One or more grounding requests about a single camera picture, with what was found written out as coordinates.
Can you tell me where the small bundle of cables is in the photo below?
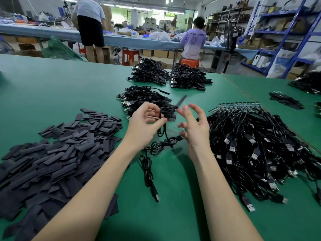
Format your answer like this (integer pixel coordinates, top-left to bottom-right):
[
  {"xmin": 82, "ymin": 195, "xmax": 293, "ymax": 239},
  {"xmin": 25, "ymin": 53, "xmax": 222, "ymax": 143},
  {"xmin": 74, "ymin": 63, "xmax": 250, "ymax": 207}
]
[{"xmin": 269, "ymin": 91, "xmax": 305, "ymax": 110}]

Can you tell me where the long blue work table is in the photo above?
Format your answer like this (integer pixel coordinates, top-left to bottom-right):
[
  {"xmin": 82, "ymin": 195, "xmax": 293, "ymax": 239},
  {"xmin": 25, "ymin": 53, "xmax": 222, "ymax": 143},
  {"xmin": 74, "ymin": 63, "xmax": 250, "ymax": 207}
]
[{"xmin": 0, "ymin": 23, "xmax": 257, "ymax": 54}]

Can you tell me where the person's right forearm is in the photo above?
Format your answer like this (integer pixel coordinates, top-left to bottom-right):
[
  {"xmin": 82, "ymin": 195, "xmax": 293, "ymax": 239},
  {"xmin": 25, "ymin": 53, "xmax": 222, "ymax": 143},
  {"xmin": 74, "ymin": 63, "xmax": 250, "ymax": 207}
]
[{"xmin": 190, "ymin": 150, "xmax": 255, "ymax": 241}]

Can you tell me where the huge heap of black cables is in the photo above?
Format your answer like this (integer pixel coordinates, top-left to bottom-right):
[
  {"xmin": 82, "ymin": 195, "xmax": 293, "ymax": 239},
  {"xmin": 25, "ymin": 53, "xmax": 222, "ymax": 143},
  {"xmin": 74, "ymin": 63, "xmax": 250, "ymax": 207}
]
[{"xmin": 288, "ymin": 72, "xmax": 321, "ymax": 95}]

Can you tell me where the green plastic bag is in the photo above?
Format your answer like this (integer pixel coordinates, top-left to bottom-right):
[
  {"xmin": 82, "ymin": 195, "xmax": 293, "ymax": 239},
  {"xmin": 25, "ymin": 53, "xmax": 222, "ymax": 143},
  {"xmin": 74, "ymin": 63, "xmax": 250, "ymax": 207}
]
[{"xmin": 41, "ymin": 36, "xmax": 88, "ymax": 61}]

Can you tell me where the person's right hand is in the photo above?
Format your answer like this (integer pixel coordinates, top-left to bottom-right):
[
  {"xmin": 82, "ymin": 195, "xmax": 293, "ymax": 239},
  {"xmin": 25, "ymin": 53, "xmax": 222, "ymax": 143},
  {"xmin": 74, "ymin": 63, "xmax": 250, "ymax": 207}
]
[{"xmin": 177, "ymin": 103, "xmax": 212, "ymax": 161}]

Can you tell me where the white plastic bag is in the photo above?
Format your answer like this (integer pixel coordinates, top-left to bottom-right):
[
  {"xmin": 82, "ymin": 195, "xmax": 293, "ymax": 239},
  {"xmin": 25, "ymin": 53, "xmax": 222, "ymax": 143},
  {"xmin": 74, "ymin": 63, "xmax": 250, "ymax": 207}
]
[{"xmin": 266, "ymin": 48, "xmax": 298, "ymax": 78}]

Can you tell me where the joined bunch of black cables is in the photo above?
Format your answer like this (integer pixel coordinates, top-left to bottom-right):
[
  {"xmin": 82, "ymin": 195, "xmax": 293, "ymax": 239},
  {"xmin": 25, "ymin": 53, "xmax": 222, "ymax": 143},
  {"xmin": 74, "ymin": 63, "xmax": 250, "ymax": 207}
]
[{"xmin": 139, "ymin": 135, "xmax": 184, "ymax": 203}]

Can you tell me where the orange plastic stool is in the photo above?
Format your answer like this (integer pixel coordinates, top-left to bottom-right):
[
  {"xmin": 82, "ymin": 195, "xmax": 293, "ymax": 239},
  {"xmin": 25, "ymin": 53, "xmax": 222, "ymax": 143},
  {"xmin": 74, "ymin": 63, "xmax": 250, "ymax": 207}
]
[{"xmin": 181, "ymin": 58, "xmax": 200, "ymax": 69}]

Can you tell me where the pile of black sleeve strips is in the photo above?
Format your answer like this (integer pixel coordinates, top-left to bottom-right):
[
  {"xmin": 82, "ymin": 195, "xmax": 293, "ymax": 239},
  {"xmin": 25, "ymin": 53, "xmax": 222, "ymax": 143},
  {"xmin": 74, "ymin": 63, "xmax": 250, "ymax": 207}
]
[{"xmin": 0, "ymin": 108, "xmax": 123, "ymax": 241}]

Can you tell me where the large pile of black cables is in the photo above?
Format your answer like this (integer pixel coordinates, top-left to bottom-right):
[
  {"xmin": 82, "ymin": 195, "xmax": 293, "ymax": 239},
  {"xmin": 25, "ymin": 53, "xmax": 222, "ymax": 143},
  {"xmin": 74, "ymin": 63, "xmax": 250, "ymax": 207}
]
[{"xmin": 207, "ymin": 105, "xmax": 321, "ymax": 213}]

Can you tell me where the blue metal shelving rack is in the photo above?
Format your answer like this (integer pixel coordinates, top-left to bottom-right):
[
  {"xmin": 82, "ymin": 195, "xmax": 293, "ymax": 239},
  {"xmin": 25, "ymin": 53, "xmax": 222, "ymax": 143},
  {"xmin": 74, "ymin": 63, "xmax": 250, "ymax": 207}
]
[{"xmin": 240, "ymin": 0, "xmax": 321, "ymax": 79}]

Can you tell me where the open cardboard box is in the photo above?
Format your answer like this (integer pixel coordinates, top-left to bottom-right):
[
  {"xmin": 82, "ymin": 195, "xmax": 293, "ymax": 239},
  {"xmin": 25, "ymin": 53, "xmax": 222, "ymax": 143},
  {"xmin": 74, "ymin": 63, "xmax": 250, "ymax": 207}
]
[{"xmin": 12, "ymin": 49, "xmax": 45, "ymax": 58}]

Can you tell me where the black usb cable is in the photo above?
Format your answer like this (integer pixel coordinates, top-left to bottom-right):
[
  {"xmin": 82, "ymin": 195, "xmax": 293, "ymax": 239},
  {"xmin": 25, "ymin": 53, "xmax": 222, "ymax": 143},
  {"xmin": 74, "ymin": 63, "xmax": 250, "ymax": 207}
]
[{"xmin": 157, "ymin": 110, "xmax": 171, "ymax": 140}]

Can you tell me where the bundle of black cables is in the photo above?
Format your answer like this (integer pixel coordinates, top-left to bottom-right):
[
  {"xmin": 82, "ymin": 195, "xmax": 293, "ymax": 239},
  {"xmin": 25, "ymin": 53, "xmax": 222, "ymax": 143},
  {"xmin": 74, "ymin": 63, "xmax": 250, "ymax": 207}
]
[
  {"xmin": 168, "ymin": 63, "xmax": 213, "ymax": 91},
  {"xmin": 127, "ymin": 57, "xmax": 170, "ymax": 86}
]

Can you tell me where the person's left forearm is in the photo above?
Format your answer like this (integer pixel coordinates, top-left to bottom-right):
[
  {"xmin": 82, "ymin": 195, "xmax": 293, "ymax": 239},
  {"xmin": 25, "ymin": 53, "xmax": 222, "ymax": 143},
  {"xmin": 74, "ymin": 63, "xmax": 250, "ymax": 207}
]
[{"xmin": 32, "ymin": 140, "xmax": 143, "ymax": 241}]

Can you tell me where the black tripod stand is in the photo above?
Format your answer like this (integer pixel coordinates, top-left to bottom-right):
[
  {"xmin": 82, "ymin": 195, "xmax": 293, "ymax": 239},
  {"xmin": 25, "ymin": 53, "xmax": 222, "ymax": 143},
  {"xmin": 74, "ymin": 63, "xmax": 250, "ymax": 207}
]
[{"xmin": 213, "ymin": 20, "xmax": 241, "ymax": 73}]

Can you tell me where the black sleeve piece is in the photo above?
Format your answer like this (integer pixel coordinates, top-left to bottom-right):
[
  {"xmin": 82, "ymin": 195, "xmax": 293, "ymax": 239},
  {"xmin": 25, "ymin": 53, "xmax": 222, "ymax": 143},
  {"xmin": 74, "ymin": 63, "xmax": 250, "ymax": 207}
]
[{"xmin": 174, "ymin": 95, "xmax": 187, "ymax": 109}]

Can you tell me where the dark storage shelf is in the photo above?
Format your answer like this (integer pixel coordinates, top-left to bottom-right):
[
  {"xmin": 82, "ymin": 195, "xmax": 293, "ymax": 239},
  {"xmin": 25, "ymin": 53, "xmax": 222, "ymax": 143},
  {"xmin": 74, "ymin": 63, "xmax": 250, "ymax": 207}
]
[{"xmin": 207, "ymin": 1, "xmax": 251, "ymax": 41}]

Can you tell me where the person's left hand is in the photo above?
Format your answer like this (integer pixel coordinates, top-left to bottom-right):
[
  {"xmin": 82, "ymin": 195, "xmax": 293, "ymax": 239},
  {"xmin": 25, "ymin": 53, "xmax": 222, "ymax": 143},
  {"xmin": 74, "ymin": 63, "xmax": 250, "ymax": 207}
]
[{"xmin": 123, "ymin": 102, "xmax": 169, "ymax": 151}]

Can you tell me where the red plastic stool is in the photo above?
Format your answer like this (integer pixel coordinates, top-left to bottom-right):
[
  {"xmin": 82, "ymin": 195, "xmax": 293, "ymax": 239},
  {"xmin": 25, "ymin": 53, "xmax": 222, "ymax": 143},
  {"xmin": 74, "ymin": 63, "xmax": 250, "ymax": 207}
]
[{"xmin": 122, "ymin": 49, "xmax": 140, "ymax": 66}]

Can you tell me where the heap of finished black cables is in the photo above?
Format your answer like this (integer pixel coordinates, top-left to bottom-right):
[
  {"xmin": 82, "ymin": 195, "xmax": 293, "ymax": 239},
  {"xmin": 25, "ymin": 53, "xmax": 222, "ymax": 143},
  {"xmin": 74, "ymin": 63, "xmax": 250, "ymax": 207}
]
[{"xmin": 116, "ymin": 86, "xmax": 177, "ymax": 122}]

